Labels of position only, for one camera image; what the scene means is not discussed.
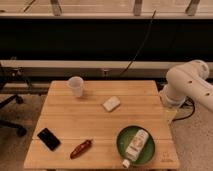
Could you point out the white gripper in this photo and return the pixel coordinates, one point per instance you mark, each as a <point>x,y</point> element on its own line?
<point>170,113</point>

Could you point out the white sponge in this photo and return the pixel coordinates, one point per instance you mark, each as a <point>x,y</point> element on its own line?
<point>111,103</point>

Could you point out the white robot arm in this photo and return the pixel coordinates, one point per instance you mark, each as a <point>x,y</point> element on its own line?
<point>186,80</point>

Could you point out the white lotion bottle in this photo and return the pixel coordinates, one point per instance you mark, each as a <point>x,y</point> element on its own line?
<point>135,147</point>

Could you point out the green round plate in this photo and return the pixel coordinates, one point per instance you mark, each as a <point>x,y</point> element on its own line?
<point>125,136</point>

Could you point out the black smartphone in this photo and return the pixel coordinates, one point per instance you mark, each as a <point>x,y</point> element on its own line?
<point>49,139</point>

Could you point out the black office chair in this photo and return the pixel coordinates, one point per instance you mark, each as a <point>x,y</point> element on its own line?
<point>20,130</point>

